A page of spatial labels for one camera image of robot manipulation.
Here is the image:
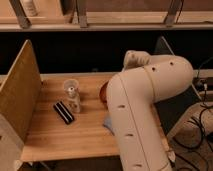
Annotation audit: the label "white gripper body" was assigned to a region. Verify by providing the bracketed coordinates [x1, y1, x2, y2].
[123, 50, 150, 70]

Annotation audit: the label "orange ceramic bowl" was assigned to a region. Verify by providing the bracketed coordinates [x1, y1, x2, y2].
[99, 81, 108, 109]

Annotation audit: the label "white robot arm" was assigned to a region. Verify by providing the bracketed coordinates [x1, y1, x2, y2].
[106, 50, 193, 171]

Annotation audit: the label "right dark side panel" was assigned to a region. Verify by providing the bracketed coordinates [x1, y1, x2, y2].
[154, 36, 174, 55]

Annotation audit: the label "wooden shelf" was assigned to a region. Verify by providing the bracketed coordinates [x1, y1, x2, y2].
[0, 0, 213, 32]

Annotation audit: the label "clear plastic cup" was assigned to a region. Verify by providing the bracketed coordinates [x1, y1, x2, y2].
[63, 79, 79, 96]

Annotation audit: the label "blue sponge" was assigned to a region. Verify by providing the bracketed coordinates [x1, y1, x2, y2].
[103, 115, 114, 133]

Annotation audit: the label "clear plastic bottle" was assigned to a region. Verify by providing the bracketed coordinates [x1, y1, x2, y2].
[67, 87, 81, 113]

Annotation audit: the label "black striped box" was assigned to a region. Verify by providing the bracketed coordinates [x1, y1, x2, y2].
[53, 101, 74, 125]

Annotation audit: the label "white bottle on shelf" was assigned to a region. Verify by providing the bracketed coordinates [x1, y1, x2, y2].
[23, 0, 37, 17]

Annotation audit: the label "left wooden side panel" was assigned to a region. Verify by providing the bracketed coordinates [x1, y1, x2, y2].
[0, 40, 42, 146]

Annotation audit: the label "black cables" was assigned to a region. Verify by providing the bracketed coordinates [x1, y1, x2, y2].
[172, 56, 213, 171]

